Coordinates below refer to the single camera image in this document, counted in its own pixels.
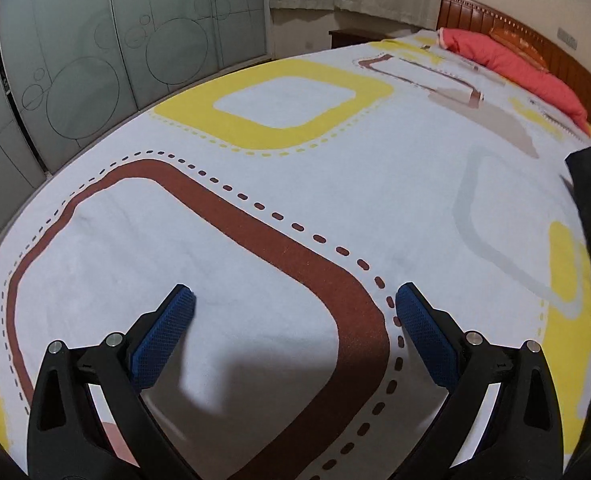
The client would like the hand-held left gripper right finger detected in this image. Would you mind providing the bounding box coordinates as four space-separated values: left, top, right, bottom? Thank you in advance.
394 282 563 480

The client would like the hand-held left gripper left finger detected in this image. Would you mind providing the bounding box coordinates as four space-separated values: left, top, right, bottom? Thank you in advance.
26 283 198 480

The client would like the patterned white bed sheet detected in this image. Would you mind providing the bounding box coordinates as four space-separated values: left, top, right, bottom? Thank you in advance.
0 30 591 480

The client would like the pink pillow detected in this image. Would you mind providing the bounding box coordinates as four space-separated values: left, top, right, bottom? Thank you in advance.
438 27 591 133

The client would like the wooden bed headboard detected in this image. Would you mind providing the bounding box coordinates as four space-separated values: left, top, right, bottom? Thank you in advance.
438 0 591 131

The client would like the dark wooden nightstand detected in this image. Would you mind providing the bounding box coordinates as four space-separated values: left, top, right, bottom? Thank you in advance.
329 29 391 50

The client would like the orange cushion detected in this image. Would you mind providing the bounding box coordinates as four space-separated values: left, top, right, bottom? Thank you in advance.
490 25 549 68

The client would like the frosted glass sliding wardrobe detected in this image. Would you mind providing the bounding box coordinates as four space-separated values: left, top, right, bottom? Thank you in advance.
0 0 272 261

